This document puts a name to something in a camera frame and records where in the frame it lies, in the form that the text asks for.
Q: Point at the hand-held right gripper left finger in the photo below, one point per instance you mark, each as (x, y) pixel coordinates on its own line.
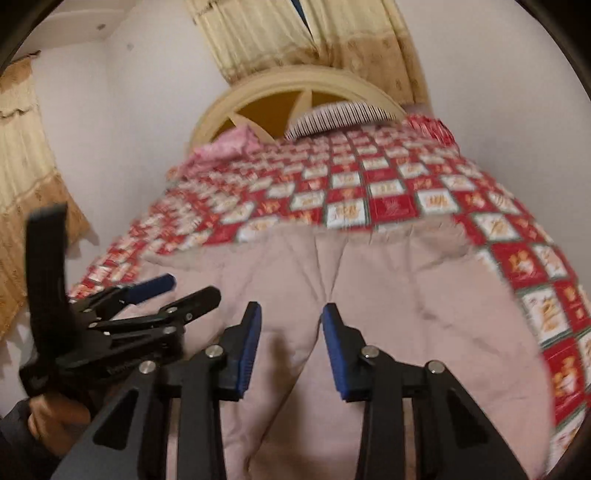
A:
(247, 355)

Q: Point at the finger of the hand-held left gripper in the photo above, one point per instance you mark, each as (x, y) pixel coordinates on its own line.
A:
(152, 286)
(198, 300)

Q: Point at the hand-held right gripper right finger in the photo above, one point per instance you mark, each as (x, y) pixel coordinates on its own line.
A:
(334, 355)

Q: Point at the beige quilted puffer jacket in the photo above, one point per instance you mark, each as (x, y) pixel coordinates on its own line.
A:
(415, 323)

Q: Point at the person's left forearm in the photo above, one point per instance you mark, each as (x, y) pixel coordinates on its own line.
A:
(18, 450)

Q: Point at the person's left hand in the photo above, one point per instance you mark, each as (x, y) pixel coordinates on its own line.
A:
(55, 415)

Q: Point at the yellow floral side curtain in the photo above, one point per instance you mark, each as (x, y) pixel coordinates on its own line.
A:
(27, 161)

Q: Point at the pink folded quilt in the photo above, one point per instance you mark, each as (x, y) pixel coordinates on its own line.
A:
(226, 143)

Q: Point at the red checkered printed bedsheet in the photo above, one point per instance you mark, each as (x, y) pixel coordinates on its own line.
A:
(392, 184)

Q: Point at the cream and brown headboard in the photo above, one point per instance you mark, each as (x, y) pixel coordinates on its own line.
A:
(258, 87)

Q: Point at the striped pillow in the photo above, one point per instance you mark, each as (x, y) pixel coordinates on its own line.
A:
(337, 117)

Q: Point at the red crumpled cloth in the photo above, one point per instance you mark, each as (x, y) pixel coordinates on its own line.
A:
(429, 127)

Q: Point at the cream floral window curtain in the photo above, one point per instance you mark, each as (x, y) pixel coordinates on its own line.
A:
(369, 41)
(249, 37)

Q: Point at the dark window pane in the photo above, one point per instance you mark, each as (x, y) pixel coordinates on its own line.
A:
(300, 4)

